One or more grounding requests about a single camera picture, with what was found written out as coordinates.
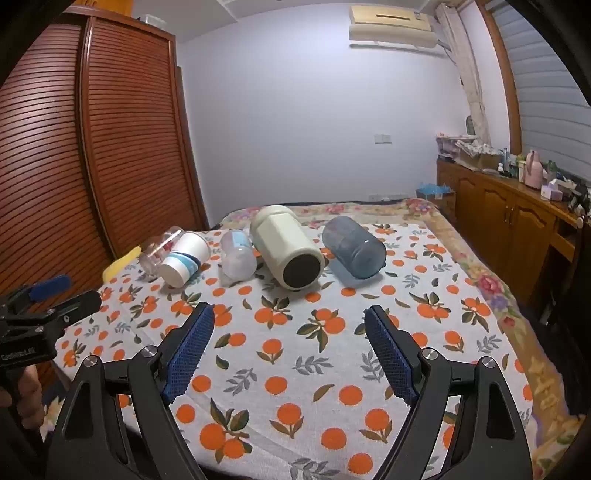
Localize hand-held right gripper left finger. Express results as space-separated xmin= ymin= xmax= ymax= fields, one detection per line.
xmin=46 ymin=302 xmax=215 ymax=480

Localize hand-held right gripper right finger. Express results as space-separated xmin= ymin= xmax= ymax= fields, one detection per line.
xmin=364 ymin=305 xmax=532 ymax=480

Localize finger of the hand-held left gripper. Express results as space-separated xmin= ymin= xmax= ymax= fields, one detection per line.
xmin=0 ymin=275 xmax=73 ymax=309
xmin=25 ymin=290 xmax=102 ymax=326

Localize cream insulated cup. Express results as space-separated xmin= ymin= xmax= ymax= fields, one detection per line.
xmin=249 ymin=204 xmax=326 ymax=291

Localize white paper cup blue print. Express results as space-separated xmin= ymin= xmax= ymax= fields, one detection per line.
xmin=160 ymin=231 xmax=212 ymax=286

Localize blue translucent plastic cup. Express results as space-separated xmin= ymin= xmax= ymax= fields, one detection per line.
xmin=322 ymin=217 xmax=387 ymax=280

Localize person's left hand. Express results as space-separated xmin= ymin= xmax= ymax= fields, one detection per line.
xmin=0 ymin=364 xmax=48 ymax=418

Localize yellow cloth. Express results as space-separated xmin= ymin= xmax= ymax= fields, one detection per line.
xmin=102 ymin=247 xmax=141 ymax=282

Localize orange fruit print cloth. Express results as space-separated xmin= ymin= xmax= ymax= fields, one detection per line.
xmin=39 ymin=222 xmax=536 ymax=480

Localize small clear plastic bottle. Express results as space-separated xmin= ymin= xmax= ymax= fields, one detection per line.
xmin=219 ymin=230 xmax=258 ymax=280

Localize floral bedspread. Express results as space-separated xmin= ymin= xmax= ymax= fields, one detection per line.
xmin=217 ymin=198 xmax=578 ymax=480

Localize brown slatted wooden wardrobe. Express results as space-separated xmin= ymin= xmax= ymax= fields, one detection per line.
xmin=0 ymin=14 xmax=211 ymax=370

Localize blue plastic bag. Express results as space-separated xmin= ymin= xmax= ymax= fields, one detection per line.
xmin=416 ymin=184 xmax=455 ymax=200

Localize dark wooden chair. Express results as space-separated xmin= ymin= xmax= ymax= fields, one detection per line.
xmin=531 ymin=258 xmax=591 ymax=416

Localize wooden sideboard cabinet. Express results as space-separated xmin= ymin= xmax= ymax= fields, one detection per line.
xmin=436 ymin=157 xmax=591 ymax=324

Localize cardboard box with clutter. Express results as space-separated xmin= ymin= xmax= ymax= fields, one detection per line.
xmin=455 ymin=138 xmax=502 ymax=171

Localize pink thermos jug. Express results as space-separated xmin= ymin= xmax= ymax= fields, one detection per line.
xmin=525 ymin=148 xmax=546 ymax=189

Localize cream lace curtain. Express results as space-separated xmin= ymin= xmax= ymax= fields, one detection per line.
xmin=436 ymin=4 xmax=492 ymax=146

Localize grey window blinds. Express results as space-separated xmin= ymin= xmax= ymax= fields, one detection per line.
xmin=489 ymin=0 xmax=591 ymax=181

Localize cream wall air conditioner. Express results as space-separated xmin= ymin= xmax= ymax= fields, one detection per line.
xmin=347 ymin=4 xmax=437 ymax=49

